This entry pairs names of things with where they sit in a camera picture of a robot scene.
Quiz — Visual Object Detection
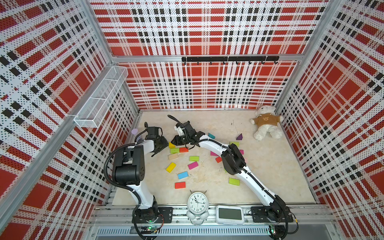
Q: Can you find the white digital clock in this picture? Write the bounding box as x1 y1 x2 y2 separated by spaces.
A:
216 205 245 225

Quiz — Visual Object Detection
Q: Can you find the magenta rectangular block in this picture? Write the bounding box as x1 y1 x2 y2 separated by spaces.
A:
188 162 199 170

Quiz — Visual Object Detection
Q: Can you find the light green block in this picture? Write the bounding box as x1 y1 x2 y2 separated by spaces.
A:
229 178 241 186
230 142 240 147
170 148 180 154
189 156 200 162

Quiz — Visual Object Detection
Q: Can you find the red block front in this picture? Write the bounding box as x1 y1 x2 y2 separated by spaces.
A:
175 182 186 189

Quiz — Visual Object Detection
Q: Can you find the yellow triangle block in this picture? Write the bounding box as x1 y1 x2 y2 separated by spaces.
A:
169 142 176 149

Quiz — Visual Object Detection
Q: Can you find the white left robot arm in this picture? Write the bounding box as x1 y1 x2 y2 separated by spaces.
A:
103 123 168 223

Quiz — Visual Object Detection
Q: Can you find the white twin-bell alarm clock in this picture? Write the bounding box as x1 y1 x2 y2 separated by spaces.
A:
186 192 210 226

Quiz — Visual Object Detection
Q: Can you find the purple triangle block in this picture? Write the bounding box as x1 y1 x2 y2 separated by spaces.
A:
236 134 243 141

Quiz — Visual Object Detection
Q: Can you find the blue rectangular block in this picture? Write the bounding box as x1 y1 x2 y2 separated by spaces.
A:
178 172 189 180

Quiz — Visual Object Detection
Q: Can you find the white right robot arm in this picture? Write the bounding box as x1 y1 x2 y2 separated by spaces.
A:
168 115 290 223

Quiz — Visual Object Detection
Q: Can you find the black wall hook rail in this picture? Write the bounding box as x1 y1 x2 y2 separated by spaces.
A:
181 56 280 64

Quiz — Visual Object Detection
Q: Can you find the yellow rectangular block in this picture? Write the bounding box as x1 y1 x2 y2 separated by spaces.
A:
166 162 177 173

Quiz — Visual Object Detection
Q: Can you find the white teddy bear brown shirt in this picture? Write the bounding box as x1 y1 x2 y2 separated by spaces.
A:
250 106 284 141

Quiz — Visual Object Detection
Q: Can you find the light green block top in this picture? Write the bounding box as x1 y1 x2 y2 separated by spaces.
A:
230 142 240 147

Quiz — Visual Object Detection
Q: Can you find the teal triangle block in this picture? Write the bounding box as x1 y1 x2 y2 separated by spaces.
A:
208 133 216 139

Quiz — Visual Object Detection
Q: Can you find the natural wood rectangular block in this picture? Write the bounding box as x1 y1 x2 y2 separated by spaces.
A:
168 153 179 160

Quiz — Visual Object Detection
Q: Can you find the white wire mesh basket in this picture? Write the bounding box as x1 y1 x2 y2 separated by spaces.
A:
74 66 128 129

